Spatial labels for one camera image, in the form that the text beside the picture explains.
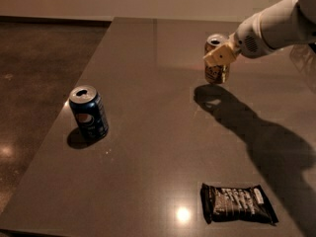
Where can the blue Pepsi soda can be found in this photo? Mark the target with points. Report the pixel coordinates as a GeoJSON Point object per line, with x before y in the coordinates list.
{"type": "Point", "coordinates": [87, 107]}

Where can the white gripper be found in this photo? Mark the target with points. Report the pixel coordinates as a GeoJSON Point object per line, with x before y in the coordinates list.
{"type": "Point", "coordinates": [247, 39]}

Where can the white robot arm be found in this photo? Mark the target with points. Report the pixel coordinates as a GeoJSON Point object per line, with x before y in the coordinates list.
{"type": "Point", "coordinates": [286, 23]}

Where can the orange LaCroix soda can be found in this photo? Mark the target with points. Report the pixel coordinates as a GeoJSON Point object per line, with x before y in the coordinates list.
{"type": "Point", "coordinates": [220, 73]}

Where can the black snack bag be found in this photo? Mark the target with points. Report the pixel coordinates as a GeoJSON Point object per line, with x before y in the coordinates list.
{"type": "Point", "coordinates": [230, 204]}

